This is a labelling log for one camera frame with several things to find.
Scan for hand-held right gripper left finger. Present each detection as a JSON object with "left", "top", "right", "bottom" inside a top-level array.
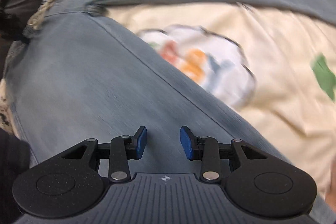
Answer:
[{"left": 62, "top": 126, "right": 147, "bottom": 183}]

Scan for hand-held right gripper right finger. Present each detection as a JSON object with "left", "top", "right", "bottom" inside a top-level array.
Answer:
[{"left": 180, "top": 126, "right": 265, "bottom": 184}]

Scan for blue denim jeans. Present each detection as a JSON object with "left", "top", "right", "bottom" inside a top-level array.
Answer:
[{"left": 5, "top": 0, "right": 336, "bottom": 224}]

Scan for cream printed blanket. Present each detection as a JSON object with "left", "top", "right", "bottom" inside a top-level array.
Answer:
[{"left": 0, "top": 0, "right": 336, "bottom": 203}]

